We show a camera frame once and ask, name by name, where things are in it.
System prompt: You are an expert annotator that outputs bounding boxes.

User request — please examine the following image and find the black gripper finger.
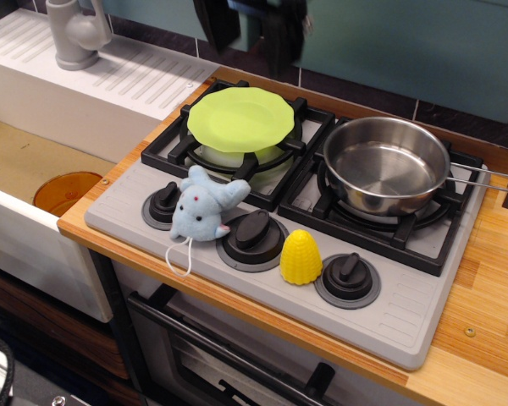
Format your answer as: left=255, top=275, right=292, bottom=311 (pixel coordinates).
left=193, top=0, right=241, bottom=53
left=262, top=1, right=307, bottom=79

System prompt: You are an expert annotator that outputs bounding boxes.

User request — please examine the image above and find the yellow toy corn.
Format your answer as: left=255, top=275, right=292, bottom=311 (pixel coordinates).
left=279, top=229, right=323, bottom=285

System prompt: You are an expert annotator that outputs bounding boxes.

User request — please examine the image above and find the green plastic plate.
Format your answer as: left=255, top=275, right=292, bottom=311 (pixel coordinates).
left=187, top=87, right=295, bottom=153

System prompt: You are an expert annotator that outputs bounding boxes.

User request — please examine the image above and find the grey toy faucet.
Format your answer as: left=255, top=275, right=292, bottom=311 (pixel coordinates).
left=46, top=0, right=112, bottom=71

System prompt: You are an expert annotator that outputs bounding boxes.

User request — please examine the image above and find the stainless steel pot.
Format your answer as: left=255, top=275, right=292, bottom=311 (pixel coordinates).
left=323, top=117, right=508, bottom=217

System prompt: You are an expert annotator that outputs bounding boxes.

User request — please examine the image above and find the light blue plush elephant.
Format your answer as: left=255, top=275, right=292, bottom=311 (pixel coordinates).
left=165, top=165, right=251, bottom=266

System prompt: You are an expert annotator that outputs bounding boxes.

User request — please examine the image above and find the black left stove knob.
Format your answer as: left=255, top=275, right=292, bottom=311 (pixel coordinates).
left=141, top=182, right=180, bottom=231

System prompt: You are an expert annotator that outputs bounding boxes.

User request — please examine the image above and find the black stove knob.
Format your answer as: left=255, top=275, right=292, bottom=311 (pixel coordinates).
left=141, top=182, right=180, bottom=231
left=216, top=209, right=290, bottom=273
left=314, top=253, right=382, bottom=310

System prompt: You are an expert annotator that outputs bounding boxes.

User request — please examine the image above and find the white toy sink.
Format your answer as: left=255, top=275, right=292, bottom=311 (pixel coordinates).
left=0, top=9, right=217, bottom=323

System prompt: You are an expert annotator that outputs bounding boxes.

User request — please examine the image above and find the black middle stove knob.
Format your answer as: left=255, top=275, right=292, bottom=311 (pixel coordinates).
left=216, top=209, right=290, bottom=273

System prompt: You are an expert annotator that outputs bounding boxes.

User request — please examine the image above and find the orange plastic drain cover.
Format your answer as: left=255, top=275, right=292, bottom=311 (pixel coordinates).
left=32, top=171, right=102, bottom=217

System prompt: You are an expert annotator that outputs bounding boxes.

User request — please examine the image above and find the black right burner grate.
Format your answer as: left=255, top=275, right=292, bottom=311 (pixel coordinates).
left=279, top=132, right=483, bottom=276

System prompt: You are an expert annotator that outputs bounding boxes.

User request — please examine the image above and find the black right stove knob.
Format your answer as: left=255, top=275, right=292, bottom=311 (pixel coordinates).
left=314, top=253, right=382, bottom=310

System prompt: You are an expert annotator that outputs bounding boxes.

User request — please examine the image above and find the grey toy stove top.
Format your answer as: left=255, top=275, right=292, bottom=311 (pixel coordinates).
left=85, top=158, right=484, bottom=370

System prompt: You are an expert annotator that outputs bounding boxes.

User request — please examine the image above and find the toy oven door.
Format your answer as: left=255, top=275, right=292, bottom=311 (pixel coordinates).
left=125, top=285, right=413, bottom=405

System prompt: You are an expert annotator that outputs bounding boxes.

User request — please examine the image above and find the teal wall cabinet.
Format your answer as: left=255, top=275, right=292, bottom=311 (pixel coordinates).
left=101, top=0, right=508, bottom=124

